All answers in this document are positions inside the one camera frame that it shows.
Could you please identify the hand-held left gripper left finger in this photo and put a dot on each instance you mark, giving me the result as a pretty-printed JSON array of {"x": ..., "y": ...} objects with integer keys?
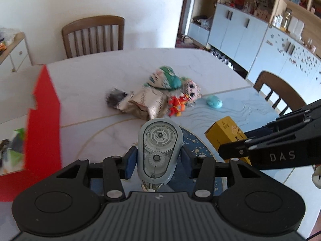
[{"x": 130, "y": 164}]

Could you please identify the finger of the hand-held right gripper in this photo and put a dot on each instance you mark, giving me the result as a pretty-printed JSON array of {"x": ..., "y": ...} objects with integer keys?
[
  {"x": 235, "y": 149},
  {"x": 288, "y": 120}
]

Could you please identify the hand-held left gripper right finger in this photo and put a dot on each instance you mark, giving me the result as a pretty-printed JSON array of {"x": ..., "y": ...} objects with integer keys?
[{"x": 187, "y": 162}]

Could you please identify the yellow cardboard box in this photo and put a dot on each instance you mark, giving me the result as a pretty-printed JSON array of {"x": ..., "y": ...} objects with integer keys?
[{"x": 224, "y": 130}]

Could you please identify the grey gear toy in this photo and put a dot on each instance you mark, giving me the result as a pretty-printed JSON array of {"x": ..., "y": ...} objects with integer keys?
[{"x": 159, "y": 140}]

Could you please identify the green and cream printed pouch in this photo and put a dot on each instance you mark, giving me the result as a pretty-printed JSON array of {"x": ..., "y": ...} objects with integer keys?
[{"x": 160, "y": 77}]

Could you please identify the red cardboard box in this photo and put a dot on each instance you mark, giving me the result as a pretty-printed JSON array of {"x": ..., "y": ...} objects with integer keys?
[{"x": 42, "y": 130}]

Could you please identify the dark wooden round-back chair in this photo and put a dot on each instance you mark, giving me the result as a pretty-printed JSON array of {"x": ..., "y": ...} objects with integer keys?
[{"x": 275, "y": 80}]

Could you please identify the light blue oval toy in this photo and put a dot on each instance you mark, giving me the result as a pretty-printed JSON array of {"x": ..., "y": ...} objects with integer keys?
[{"x": 214, "y": 102}]

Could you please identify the red toy figure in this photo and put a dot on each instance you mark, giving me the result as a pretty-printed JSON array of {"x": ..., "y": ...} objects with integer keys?
[{"x": 176, "y": 104}]

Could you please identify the silver foil packet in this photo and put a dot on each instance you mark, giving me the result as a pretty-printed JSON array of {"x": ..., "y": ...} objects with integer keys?
[{"x": 148, "y": 103}]

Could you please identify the dark furry toy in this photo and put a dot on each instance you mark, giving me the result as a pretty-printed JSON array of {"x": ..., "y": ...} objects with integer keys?
[{"x": 115, "y": 98}]

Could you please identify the big-eyed doll head toy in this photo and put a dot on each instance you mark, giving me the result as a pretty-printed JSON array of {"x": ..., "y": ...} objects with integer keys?
[{"x": 191, "y": 89}]

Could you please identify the black and white shoes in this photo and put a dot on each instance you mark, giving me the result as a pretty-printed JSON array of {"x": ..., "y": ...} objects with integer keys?
[{"x": 223, "y": 57}]

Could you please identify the glass jars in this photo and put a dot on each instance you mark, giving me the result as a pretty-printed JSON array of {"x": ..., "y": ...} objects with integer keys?
[{"x": 283, "y": 20}]

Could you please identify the green and black toy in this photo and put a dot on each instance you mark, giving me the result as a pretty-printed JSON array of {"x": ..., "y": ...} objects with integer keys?
[{"x": 15, "y": 145}]

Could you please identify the doorway rug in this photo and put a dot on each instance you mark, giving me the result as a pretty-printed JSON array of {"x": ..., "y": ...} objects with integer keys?
[{"x": 185, "y": 41}]

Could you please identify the clear plastic bag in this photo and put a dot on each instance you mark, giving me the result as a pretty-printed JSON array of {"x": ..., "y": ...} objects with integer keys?
[{"x": 207, "y": 23}]

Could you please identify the red ornament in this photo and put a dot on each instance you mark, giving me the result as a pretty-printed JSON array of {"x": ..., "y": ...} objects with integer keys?
[{"x": 238, "y": 2}]

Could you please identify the brown wooden slat-back chair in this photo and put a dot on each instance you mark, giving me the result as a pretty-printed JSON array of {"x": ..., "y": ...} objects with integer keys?
[{"x": 92, "y": 21}]

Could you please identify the white wooden drawer cabinet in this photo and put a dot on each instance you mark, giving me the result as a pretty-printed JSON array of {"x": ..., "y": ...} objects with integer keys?
[{"x": 18, "y": 55}]

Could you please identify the pale blue wall cabinet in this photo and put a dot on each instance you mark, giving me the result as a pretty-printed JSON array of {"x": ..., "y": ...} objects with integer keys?
[{"x": 238, "y": 32}]

